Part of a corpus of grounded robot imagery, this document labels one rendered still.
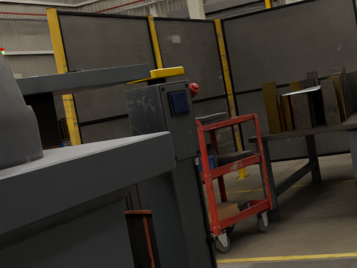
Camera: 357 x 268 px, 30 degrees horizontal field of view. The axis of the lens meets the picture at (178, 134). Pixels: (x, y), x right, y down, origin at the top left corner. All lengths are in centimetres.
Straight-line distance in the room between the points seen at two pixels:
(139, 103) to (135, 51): 555
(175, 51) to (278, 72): 149
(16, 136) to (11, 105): 1
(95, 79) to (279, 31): 738
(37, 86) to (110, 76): 11
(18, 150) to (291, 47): 781
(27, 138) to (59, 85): 45
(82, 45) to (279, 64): 311
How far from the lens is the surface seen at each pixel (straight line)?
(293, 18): 808
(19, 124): 30
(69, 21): 566
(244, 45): 826
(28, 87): 72
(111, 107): 593
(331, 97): 529
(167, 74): 92
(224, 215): 478
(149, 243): 113
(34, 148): 31
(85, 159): 28
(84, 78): 77
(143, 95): 92
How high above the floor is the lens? 112
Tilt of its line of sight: 3 degrees down
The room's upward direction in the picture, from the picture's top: 10 degrees counter-clockwise
